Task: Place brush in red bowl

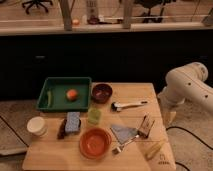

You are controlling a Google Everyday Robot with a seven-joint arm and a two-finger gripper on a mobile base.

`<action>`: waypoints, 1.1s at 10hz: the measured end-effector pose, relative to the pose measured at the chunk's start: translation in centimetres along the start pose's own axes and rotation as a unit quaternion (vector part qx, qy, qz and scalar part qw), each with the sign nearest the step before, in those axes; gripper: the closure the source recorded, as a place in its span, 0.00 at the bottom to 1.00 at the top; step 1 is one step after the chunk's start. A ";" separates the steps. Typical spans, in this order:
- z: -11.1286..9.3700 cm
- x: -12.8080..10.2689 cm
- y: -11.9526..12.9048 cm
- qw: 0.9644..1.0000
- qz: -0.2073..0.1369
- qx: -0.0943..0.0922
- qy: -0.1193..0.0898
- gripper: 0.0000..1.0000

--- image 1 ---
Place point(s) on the light green plastic cup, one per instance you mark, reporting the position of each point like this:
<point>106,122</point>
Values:
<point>94,116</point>

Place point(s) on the green plastic tray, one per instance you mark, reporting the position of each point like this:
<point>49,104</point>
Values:
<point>59,86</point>

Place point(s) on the silver metal fork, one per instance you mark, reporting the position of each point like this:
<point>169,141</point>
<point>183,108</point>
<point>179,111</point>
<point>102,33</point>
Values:
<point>120,148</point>

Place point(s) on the orange peach fruit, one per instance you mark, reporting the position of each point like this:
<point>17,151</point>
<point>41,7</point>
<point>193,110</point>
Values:
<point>72,94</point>

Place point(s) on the black office chair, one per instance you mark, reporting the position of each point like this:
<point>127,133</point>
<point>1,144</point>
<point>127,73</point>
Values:
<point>38,3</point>

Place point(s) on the red orange bowl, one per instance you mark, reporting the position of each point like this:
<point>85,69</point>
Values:
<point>95,143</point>

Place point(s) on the blue sponge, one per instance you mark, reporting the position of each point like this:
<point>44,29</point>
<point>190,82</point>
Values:
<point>73,122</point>

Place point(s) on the brown chocolate bar packet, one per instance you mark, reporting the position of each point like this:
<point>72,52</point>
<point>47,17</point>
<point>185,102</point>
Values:
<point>146,126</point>

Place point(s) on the white handled dish brush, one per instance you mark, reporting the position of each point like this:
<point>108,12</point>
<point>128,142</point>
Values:
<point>116,106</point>

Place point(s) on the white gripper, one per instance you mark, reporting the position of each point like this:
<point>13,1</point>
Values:
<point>168,114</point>

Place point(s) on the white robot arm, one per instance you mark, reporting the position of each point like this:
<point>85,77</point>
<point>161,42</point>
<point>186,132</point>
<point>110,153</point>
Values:
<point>185,82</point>

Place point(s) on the grey blue cloth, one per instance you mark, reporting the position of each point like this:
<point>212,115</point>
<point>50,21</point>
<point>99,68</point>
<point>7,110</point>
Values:
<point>123,133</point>

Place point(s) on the white round container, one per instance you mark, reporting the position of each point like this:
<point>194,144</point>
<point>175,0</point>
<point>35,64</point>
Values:
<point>37,126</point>

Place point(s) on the dark maroon bowl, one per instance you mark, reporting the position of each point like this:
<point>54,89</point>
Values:
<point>101,93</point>

